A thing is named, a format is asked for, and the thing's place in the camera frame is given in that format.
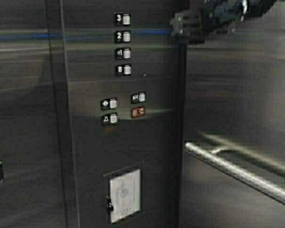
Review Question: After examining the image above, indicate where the floor one button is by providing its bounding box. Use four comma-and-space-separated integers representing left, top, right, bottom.
115, 47, 131, 60

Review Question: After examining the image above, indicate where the floor two button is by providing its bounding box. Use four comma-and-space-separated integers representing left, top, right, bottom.
114, 30, 131, 43

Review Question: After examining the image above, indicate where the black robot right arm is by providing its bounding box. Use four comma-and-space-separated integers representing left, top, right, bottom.
170, 0, 276, 44

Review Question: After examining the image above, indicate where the side steel elevator handrail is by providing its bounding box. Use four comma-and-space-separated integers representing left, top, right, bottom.
184, 134, 285, 205

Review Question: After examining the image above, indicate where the white certificate window panel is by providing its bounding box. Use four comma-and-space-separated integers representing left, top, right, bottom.
105, 165, 143, 225

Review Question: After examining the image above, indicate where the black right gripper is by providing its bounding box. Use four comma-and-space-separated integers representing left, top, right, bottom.
170, 9, 205, 43

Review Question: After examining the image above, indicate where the floor three button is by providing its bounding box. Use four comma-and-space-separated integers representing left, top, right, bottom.
114, 12, 132, 27

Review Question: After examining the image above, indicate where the door open button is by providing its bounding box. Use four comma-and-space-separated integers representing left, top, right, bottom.
100, 97, 118, 111

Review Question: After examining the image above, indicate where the alarm bell button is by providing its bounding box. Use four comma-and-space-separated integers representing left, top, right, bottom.
101, 113, 119, 126

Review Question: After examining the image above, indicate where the basement button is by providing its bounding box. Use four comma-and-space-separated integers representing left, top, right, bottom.
115, 64, 132, 77

